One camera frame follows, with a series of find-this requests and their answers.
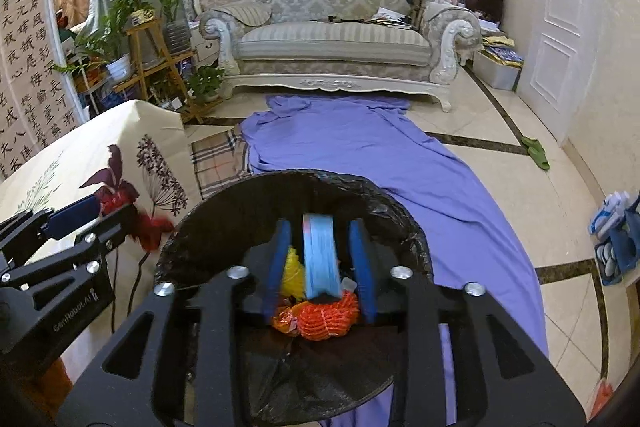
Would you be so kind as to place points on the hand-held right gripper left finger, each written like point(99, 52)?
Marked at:
point(279, 267)

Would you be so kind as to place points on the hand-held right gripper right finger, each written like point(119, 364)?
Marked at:
point(362, 267)

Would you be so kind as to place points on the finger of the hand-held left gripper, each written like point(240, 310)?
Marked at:
point(75, 212)
point(110, 229)

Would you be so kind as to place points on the yellow foam net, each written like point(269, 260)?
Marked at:
point(292, 277)

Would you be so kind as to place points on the orange snack bag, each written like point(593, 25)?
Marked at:
point(285, 319)

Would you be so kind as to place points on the orange foam net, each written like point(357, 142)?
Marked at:
point(325, 317)

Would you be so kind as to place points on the black lined bin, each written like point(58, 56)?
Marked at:
point(320, 192)

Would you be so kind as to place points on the floral tablecloth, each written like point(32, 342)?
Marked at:
point(65, 167)

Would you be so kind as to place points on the person's orange clothing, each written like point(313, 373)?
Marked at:
point(52, 387)

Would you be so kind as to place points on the plaid cloth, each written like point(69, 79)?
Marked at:
point(220, 162)

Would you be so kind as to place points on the purple cloth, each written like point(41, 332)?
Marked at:
point(375, 147)

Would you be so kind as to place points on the calligraphy folding screen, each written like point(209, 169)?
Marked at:
point(30, 57)

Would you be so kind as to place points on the wooden plant stand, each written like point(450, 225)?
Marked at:
point(150, 57)

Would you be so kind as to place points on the small potted plant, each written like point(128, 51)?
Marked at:
point(205, 82)

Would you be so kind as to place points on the fern in white pot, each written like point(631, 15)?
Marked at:
point(117, 32)

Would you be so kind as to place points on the ornate white sofa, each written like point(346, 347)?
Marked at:
point(330, 42)

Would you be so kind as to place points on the grey storage box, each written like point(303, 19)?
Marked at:
point(497, 69)

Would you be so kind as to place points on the blue white shoes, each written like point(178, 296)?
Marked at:
point(607, 212)

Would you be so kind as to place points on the stack of papers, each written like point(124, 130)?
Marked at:
point(387, 17)

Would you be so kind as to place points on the striped sofa cushion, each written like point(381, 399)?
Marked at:
point(245, 14)

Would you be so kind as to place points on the white panel door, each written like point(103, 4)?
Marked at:
point(560, 32)

